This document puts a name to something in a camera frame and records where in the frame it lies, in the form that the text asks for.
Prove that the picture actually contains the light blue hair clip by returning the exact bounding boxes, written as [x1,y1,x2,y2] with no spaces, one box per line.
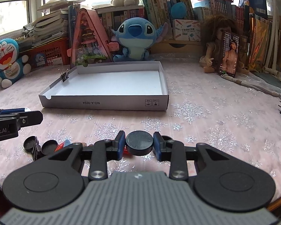
[63,139,71,147]

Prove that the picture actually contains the white patterned carton box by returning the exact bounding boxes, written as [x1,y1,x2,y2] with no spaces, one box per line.
[173,19,201,42]

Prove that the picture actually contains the brown haired doll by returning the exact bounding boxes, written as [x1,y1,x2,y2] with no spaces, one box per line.
[199,14,249,74]

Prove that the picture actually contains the Doraemon plush toy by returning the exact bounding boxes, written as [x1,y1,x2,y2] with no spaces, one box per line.
[0,38,31,89]

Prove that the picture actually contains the pink triangular miniature house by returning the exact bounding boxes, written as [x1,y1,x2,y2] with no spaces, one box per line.
[68,8,119,68]

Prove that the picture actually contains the white cardboard box tray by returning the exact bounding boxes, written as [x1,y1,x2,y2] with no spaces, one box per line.
[39,61,169,111]

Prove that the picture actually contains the large black binder clip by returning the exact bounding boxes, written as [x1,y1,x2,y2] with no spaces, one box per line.
[32,137,45,161]

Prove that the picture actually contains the small binder clip on tray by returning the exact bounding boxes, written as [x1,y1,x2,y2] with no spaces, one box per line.
[58,69,69,82]

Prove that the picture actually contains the row of upright books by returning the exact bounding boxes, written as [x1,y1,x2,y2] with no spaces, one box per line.
[95,0,271,40]

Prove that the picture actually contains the wooden drawer box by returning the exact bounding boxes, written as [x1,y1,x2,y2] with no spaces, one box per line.
[150,40,203,54]

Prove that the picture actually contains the Stitch plush toy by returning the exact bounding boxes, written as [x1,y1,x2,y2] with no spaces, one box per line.
[113,17,168,62]

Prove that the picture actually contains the black round cap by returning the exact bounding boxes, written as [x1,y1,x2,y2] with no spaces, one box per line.
[23,136,38,152]
[126,130,153,156]
[41,140,58,155]

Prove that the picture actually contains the smartphone showing woman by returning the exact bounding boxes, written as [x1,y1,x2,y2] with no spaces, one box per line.
[218,31,240,78]

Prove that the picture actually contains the red plastic crate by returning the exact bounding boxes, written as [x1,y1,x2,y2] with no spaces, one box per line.
[19,37,70,70]

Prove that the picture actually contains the stack of books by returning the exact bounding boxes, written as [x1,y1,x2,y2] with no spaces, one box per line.
[17,0,81,46]

